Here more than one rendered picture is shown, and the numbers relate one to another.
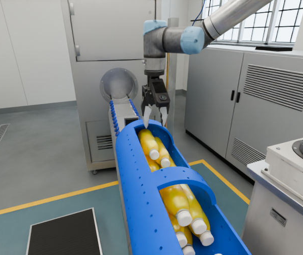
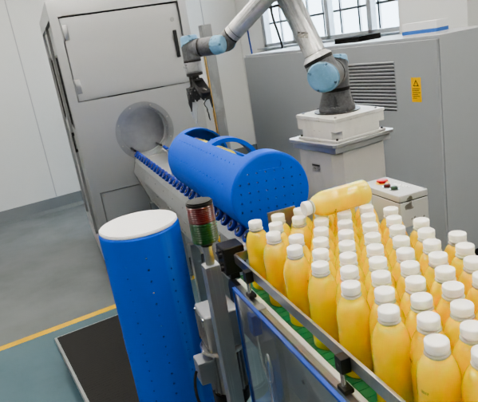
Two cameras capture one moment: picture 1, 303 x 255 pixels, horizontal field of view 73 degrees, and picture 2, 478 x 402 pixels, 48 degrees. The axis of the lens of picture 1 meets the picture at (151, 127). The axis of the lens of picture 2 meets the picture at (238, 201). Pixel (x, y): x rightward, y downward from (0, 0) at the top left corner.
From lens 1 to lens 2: 1.65 m
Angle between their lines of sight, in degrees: 9
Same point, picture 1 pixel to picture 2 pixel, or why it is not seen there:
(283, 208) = (315, 157)
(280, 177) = (308, 134)
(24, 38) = not seen: outside the picture
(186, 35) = (211, 41)
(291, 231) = (324, 172)
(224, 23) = (239, 29)
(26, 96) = not seen: outside the picture
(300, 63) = (377, 51)
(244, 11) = (249, 19)
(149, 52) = (188, 58)
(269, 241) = not seen: hidden behind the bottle
